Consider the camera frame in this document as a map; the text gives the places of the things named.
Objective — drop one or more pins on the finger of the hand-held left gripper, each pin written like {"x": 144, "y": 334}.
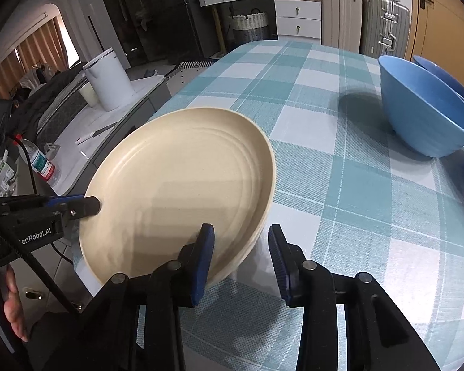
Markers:
{"x": 85, "y": 206}

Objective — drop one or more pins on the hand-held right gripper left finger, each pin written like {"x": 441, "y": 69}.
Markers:
{"x": 203, "y": 266}

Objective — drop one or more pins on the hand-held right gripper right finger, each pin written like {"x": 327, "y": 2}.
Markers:
{"x": 279, "y": 266}

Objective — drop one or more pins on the beige round plate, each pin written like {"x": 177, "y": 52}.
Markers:
{"x": 229, "y": 272}
{"x": 170, "y": 185}
{"x": 244, "y": 250}

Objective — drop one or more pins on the blue bowl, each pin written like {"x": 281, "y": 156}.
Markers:
{"x": 421, "y": 123}
{"x": 448, "y": 81}

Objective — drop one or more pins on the person's left hand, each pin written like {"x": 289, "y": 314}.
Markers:
{"x": 14, "y": 305}

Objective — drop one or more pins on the plastic water bottle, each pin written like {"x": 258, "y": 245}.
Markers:
{"x": 40, "y": 164}

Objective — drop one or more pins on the grey side cabinet white top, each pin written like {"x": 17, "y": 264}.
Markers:
{"x": 100, "y": 131}

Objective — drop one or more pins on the teal checked tablecloth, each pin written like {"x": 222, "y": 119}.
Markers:
{"x": 332, "y": 201}

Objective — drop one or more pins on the small cream cup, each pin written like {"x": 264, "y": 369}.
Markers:
{"x": 89, "y": 96}

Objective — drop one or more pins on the dark clothes pile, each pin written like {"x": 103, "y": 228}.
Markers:
{"x": 50, "y": 92}

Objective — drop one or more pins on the white cylindrical appliance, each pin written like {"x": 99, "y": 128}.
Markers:
{"x": 110, "y": 81}

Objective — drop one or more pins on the orange curtain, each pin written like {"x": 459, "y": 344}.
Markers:
{"x": 42, "y": 54}

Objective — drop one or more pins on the patterned floor rug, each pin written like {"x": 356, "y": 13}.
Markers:
{"x": 193, "y": 67}

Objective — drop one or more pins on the black tall cabinet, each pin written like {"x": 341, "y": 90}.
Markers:
{"x": 154, "y": 7}

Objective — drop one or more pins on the woven laundry basket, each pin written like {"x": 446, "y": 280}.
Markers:
{"x": 250, "y": 27}

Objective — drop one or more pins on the white drawer desk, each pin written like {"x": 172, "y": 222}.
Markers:
{"x": 297, "y": 11}

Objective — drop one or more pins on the beige suitcase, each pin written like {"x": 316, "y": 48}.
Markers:
{"x": 340, "y": 15}

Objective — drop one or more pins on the silver suitcase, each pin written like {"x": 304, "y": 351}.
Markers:
{"x": 384, "y": 27}

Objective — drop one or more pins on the wooden door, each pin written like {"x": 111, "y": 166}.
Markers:
{"x": 448, "y": 19}

